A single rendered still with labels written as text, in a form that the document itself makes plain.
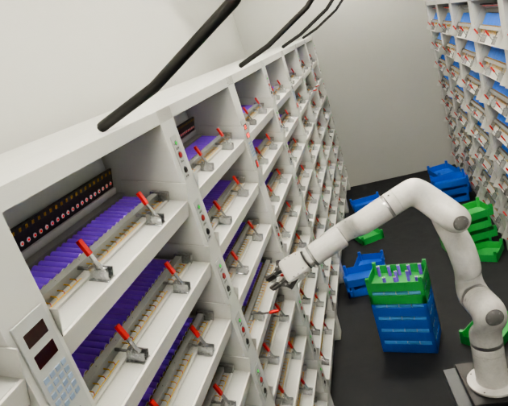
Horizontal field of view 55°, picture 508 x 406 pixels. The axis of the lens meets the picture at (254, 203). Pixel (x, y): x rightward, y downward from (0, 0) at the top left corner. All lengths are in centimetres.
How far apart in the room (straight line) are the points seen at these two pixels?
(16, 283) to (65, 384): 18
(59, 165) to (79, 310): 25
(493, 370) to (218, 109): 147
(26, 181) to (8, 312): 20
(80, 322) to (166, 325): 31
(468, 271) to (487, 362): 40
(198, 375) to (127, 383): 31
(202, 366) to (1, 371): 63
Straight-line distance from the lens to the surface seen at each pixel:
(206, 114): 199
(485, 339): 210
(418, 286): 272
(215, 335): 141
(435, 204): 180
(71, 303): 93
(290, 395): 203
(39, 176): 86
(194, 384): 126
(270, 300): 189
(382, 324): 290
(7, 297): 77
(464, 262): 193
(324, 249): 179
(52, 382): 82
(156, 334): 112
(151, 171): 134
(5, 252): 78
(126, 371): 104
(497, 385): 223
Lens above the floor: 182
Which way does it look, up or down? 17 degrees down
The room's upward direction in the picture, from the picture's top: 18 degrees counter-clockwise
